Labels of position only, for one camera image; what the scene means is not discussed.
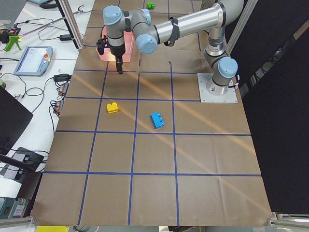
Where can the green toy block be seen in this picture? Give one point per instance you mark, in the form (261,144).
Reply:
(150,5)

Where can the teach pendant tablet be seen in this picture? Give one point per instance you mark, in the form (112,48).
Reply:
(34,61)

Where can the black monitor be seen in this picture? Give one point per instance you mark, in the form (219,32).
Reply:
(14,118)

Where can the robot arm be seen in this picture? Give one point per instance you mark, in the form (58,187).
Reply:
(147,36)

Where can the black power adapter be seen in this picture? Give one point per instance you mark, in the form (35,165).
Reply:
(65,37)

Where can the green handled reacher tool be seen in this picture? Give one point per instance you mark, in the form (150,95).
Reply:
(12,40)

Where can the yellow toy block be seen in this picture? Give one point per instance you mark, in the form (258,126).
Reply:
(112,108)

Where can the blue toy block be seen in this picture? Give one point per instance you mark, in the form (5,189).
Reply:
(157,120)

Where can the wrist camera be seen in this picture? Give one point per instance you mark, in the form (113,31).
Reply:
(102,44)

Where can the aluminium frame post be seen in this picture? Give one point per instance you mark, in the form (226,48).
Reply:
(69,19)

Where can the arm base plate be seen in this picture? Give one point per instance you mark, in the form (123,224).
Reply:
(218,96)

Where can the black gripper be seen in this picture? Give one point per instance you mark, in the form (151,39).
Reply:
(118,51)

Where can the pink plastic box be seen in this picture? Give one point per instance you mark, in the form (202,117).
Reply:
(129,44)

